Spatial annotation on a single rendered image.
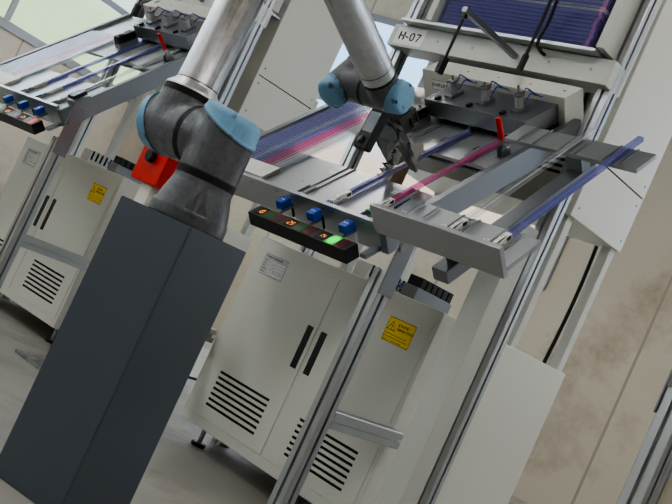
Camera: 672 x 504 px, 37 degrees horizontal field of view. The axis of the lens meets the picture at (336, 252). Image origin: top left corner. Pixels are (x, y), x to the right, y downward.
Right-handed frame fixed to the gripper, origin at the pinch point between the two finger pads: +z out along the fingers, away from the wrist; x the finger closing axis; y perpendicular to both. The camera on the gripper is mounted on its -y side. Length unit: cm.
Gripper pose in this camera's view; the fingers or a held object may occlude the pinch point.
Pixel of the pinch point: (400, 166)
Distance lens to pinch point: 249.9
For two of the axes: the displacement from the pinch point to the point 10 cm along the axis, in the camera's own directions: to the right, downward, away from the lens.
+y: 6.7, -6.1, 4.1
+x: -6.7, -2.7, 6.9
